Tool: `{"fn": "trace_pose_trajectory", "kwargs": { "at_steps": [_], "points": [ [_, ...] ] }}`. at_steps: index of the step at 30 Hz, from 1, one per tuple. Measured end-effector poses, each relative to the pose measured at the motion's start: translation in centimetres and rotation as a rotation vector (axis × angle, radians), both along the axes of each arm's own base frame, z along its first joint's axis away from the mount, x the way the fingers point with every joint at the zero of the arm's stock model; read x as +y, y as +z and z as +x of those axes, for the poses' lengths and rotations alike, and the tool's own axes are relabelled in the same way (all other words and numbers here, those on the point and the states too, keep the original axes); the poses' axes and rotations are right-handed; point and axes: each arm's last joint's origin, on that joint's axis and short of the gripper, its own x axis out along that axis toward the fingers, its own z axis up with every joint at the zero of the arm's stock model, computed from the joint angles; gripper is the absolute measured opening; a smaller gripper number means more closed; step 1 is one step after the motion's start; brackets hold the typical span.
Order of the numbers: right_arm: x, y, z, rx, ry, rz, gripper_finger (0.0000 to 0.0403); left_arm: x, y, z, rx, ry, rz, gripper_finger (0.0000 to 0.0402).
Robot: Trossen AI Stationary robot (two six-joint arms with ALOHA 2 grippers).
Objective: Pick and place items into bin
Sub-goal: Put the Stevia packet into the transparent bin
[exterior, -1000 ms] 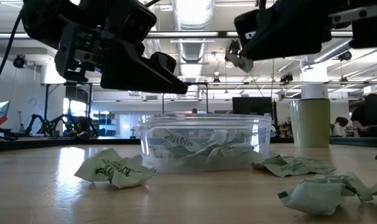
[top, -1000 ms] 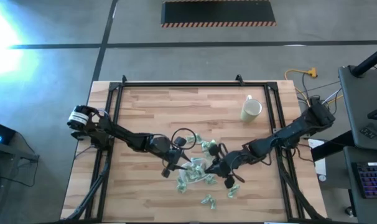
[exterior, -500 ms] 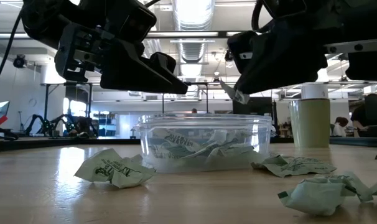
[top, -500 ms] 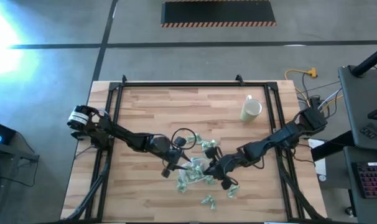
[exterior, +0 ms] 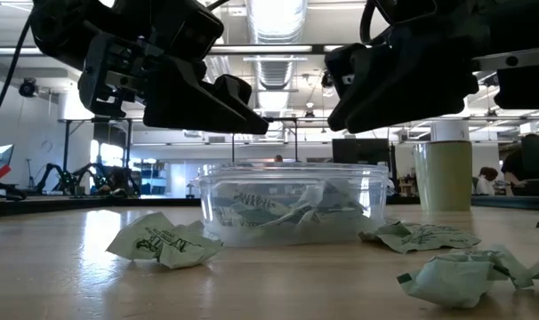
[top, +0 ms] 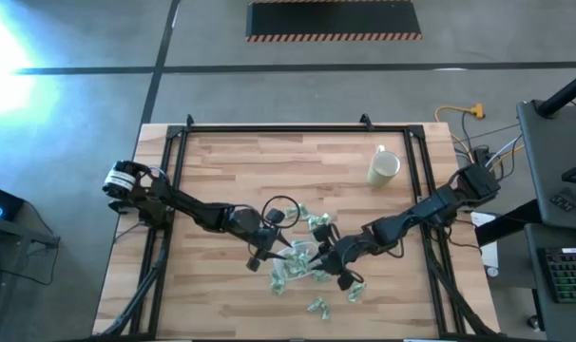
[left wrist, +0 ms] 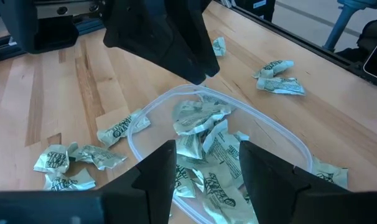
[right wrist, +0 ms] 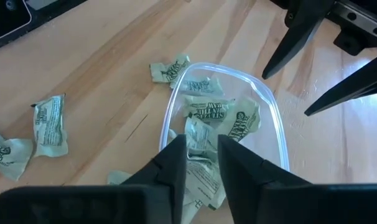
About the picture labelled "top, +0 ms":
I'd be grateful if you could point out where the dark grey keyboard desk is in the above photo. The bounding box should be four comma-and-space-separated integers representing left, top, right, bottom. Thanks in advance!
523, 221, 576, 342

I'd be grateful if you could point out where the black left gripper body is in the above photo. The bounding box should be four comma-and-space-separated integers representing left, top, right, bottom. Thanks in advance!
252, 224, 276, 256

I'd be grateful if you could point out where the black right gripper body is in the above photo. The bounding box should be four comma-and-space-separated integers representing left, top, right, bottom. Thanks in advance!
326, 235, 366, 273

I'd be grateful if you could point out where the black device with blue light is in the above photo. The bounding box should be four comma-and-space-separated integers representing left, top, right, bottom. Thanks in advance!
0, 182, 26, 222

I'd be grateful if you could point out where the backlit keyboard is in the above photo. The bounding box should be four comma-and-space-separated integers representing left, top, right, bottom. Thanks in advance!
537, 245, 576, 305

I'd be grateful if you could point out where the grey equipment stand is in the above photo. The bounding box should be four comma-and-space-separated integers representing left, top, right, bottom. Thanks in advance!
0, 216, 61, 305

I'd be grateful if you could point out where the grey cable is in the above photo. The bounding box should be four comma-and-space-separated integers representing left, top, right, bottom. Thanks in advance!
485, 134, 525, 167

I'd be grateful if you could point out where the clear plastic bin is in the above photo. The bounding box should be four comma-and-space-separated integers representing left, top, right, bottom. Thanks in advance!
272, 239, 320, 282

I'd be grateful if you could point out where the black pole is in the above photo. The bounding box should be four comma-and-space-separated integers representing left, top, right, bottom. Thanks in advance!
534, 66, 576, 120

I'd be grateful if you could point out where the yellow extension cord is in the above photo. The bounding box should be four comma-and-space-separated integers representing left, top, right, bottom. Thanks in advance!
433, 103, 487, 161

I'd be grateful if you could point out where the black cable conduit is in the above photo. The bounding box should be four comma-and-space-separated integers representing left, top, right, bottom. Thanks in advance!
423, 227, 496, 339
97, 227, 173, 339

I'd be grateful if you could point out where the black looped camera cable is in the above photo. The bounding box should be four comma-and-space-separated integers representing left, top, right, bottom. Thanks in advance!
260, 194, 302, 230

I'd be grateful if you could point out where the black desk leg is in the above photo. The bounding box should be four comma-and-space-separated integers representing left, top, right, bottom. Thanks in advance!
472, 199, 544, 248

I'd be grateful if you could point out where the black aluminium table frame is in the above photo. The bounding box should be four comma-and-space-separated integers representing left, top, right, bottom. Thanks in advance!
91, 113, 503, 342

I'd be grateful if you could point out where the pale green mug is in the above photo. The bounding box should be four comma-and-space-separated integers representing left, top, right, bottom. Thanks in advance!
366, 144, 402, 188

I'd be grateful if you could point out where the white paper sheet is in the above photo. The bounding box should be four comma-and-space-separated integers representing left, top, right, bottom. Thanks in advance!
469, 211, 501, 270

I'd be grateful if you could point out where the black hazard striped floor mat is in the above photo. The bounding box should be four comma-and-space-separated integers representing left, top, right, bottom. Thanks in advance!
244, 0, 424, 43

